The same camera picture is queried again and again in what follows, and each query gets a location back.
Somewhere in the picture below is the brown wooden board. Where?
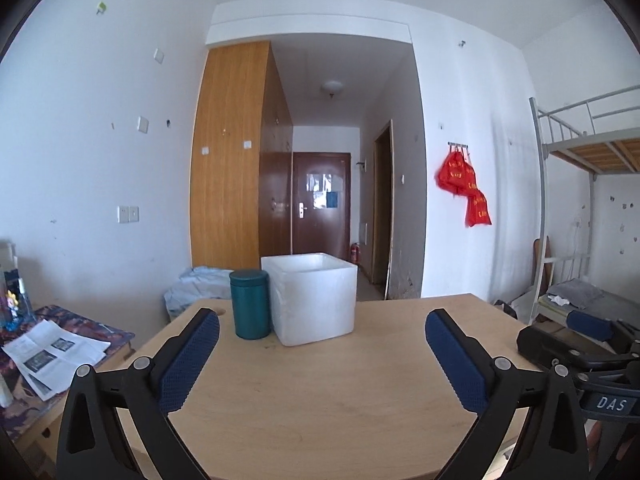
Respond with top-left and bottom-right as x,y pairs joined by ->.
532,237 -> 553,302

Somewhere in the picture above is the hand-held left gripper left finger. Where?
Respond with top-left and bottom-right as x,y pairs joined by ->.
56,307 -> 221,480

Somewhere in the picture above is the blue toy figurine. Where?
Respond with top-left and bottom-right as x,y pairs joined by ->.
2,287 -> 28,332

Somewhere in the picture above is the newspaper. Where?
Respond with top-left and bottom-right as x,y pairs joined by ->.
1,320 -> 112,401

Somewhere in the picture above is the metal bunk bed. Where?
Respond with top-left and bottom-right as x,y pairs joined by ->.
529,85 -> 640,331

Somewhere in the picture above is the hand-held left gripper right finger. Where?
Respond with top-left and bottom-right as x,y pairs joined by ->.
425,308 -> 591,480

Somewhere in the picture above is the dark patterned blanket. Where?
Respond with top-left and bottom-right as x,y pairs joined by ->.
0,305 -> 136,441

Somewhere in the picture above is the open wooden side door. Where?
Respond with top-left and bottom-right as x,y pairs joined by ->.
372,120 -> 394,300

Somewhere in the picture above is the dark brown entrance door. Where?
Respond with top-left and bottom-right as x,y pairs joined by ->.
292,152 -> 352,263

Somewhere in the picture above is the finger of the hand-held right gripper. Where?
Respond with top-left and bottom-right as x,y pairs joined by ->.
516,326 -> 592,372
566,310 -> 632,345

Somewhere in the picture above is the red fabric bag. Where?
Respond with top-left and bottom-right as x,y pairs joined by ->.
435,152 -> 466,196
457,160 -> 479,196
466,190 -> 492,227

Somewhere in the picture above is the light blue bedding bundle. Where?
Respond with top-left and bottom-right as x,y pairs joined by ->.
164,266 -> 236,317

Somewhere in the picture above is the grey pillow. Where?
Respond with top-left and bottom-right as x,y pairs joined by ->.
547,280 -> 603,311

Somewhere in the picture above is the white foam box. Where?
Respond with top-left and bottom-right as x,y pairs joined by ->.
261,253 -> 358,347

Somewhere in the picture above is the tall wooden wardrobe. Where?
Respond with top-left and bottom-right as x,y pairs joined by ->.
190,40 -> 294,271

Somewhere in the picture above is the teal metal canister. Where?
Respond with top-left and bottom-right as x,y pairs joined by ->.
229,269 -> 272,340

